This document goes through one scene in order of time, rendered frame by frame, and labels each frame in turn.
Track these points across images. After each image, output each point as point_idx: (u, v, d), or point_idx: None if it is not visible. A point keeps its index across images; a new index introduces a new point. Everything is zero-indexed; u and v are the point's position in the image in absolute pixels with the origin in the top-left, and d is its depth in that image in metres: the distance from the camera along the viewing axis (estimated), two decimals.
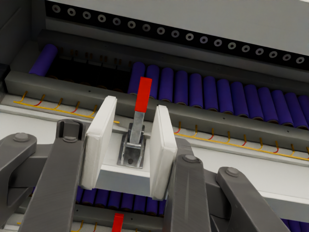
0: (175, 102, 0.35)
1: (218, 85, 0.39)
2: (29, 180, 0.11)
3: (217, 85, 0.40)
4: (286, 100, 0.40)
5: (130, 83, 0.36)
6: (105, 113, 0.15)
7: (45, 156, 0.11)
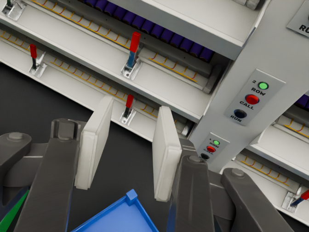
0: None
1: None
2: (24, 179, 0.11)
3: None
4: None
5: None
6: (101, 112, 0.15)
7: (39, 156, 0.11)
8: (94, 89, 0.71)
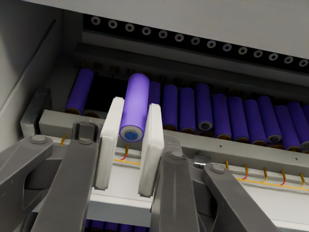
0: (236, 137, 0.30)
1: (277, 113, 0.35)
2: (46, 182, 0.12)
3: (275, 113, 0.35)
4: None
5: (183, 114, 0.31)
6: (115, 114, 0.16)
7: (62, 158, 0.12)
8: None
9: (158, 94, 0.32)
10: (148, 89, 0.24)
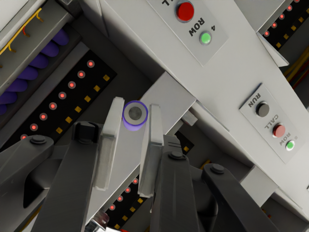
0: None
1: None
2: (46, 182, 0.12)
3: None
4: None
5: None
6: (115, 114, 0.16)
7: (62, 158, 0.12)
8: None
9: None
10: None
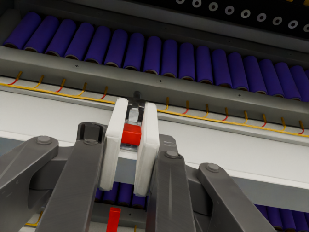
0: (180, 77, 0.30)
1: (229, 59, 0.34)
2: (51, 182, 0.12)
3: (228, 60, 0.34)
4: (307, 77, 0.35)
5: (128, 55, 0.30)
6: (119, 114, 0.16)
7: (67, 159, 0.12)
8: None
9: (105, 37, 0.32)
10: (92, 31, 0.33)
